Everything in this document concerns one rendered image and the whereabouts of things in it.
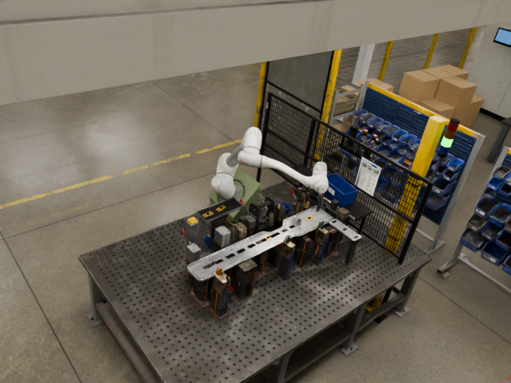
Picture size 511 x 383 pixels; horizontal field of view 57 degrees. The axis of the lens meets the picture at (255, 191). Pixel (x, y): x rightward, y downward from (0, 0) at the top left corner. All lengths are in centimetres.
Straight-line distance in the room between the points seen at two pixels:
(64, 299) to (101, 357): 75
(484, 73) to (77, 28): 986
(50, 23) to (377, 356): 436
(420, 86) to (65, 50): 750
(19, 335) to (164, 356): 158
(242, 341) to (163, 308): 62
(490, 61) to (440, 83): 215
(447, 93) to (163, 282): 555
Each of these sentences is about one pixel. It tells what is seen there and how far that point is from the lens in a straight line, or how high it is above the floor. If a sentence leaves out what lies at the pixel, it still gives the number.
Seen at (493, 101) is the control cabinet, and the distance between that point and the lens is 999.
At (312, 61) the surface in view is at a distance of 578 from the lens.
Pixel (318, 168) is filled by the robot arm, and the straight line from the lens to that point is 367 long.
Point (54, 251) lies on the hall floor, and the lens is 515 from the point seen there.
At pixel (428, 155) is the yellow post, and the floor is 172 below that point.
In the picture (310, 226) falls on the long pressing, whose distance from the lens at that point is 391.
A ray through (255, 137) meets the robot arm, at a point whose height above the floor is 165.
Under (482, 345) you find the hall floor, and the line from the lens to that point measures 502.
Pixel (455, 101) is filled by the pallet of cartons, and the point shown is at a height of 82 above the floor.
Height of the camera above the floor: 336
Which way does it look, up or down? 34 degrees down
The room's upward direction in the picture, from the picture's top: 8 degrees clockwise
